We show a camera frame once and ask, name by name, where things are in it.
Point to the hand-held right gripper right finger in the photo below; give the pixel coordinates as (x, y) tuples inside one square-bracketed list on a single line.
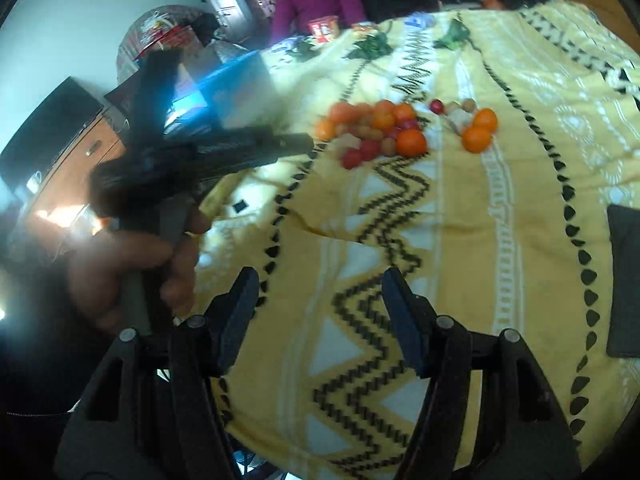
[(405, 325)]

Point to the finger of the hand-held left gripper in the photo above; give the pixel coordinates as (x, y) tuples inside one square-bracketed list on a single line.
[(240, 134), (260, 151)]

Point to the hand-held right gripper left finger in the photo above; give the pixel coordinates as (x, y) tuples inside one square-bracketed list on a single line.
[(240, 320)]

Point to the pile of oranges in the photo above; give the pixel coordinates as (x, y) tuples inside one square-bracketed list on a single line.
[(411, 142)]

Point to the single orange citrus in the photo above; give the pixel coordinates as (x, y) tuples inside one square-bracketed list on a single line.
[(476, 139)]

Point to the person's left forearm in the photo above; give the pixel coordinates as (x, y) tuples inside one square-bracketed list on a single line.
[(35, 360)]

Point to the person's left hand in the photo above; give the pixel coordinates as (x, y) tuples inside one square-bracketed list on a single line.
[(125, 270)]

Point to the blue and green carton box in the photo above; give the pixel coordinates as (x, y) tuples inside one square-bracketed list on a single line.
[(240, 90)]

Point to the wooden cabinet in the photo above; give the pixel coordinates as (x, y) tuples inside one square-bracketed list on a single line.
[(75, 170)]

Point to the red tomato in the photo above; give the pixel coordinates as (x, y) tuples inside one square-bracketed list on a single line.
[(370, 149), (351, 157), (436, 106), (410, 124)]

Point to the green leafy vegetable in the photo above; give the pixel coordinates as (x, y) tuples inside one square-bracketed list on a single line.
[(452, 35), (302, 49), (370, 47)]

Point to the black television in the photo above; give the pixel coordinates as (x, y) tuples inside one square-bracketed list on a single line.
[(45, 125)]

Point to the yellow patterned blanket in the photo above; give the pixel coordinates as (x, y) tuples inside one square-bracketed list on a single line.
[(500, 260)]

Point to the pile of brown kiwis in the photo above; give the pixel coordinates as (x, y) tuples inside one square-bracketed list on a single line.
[(387, 146)]

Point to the red snack packet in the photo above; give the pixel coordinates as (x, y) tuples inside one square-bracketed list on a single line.
[(324, 29)]

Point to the red and white plastic bag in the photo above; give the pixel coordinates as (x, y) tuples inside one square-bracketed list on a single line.
[(155, 25)]

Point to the orange snack packet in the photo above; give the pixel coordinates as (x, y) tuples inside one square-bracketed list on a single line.
[(363, 27)]

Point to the blue and white packet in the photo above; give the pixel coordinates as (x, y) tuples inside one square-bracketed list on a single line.
[(420, 20)]

